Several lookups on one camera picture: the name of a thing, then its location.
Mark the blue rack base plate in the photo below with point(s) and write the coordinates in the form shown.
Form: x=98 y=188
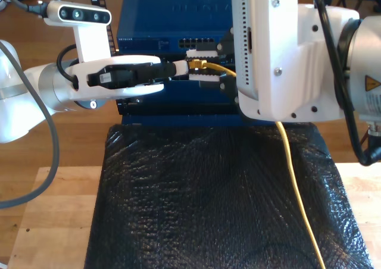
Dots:
x=178 y=120

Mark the black bubble wrap mat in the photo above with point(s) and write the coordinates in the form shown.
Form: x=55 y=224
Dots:
x=193 y=206

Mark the black rack server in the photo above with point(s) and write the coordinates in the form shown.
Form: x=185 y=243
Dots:
x=175 y=55

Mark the blue network switch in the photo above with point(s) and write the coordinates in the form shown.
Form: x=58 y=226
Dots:
x=163 y=16

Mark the white shoe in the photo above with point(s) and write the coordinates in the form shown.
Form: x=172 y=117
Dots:
x=2 y=4

